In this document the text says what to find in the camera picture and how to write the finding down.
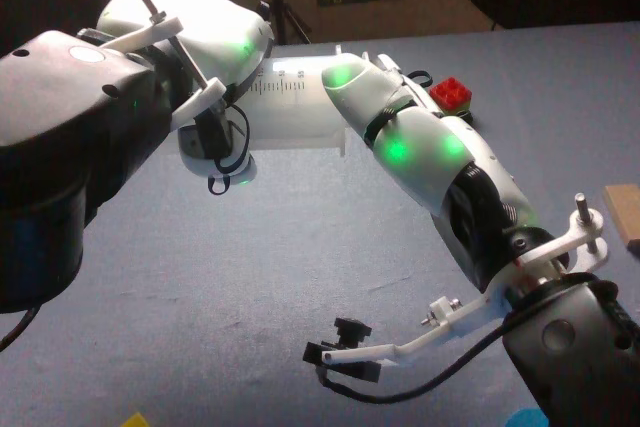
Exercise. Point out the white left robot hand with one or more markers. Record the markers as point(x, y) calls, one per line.
point(215, 22)

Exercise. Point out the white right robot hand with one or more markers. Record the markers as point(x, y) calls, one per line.
point(400, 147)

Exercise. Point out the large translucent plastic syringe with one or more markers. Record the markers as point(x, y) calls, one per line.
point(290, 112)

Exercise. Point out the red and green toy brick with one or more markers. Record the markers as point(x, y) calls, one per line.
point(450, 93)

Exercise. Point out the tan wooden block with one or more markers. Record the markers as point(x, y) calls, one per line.
point(625, 217)

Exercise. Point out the cyan round disc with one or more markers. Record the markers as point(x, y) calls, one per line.
point(525, 419)

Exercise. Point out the small yellow block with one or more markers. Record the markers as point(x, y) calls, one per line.
point(135, 421)

